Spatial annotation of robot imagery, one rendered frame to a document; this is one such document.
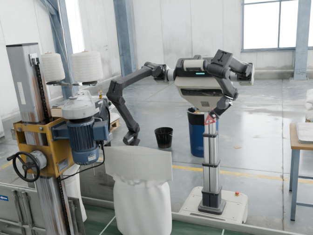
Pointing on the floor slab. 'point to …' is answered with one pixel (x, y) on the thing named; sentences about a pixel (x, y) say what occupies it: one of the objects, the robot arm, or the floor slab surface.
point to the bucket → (164, 136)
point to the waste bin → (197, 131)
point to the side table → (295, 146)
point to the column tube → (30, 70)
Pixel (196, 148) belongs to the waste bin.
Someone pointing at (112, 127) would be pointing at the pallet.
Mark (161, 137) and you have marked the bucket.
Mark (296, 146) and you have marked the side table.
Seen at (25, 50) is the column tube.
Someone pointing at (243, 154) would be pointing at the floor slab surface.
